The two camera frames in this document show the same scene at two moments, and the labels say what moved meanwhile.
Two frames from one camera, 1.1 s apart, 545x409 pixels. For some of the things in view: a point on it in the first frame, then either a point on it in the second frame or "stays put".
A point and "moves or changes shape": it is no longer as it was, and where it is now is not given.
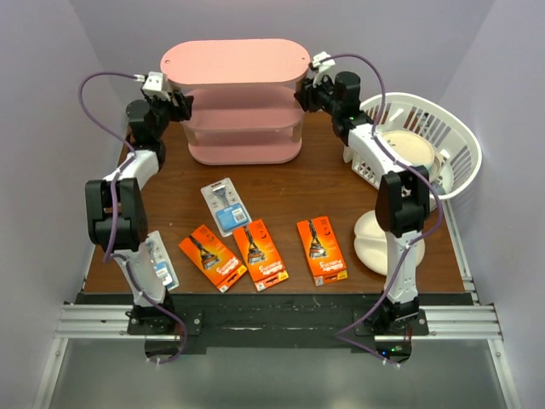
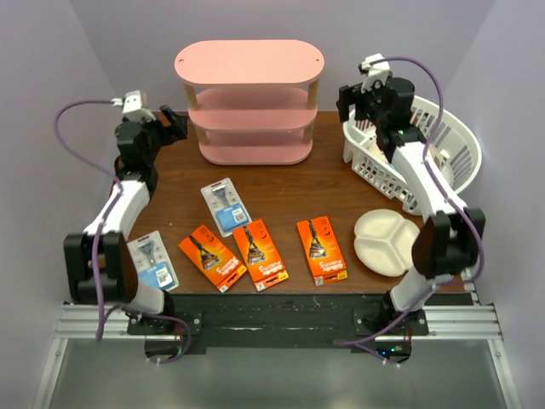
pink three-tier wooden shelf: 245,108 moves or changes shape
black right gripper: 307,95 → 354,96
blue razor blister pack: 226,206 stays put
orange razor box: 322,250 stays put
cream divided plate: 370,244 stays put
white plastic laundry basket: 453,142 stays put
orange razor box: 212,258 stays put
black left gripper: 181,112 → 177,130
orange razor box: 260,254 stays put
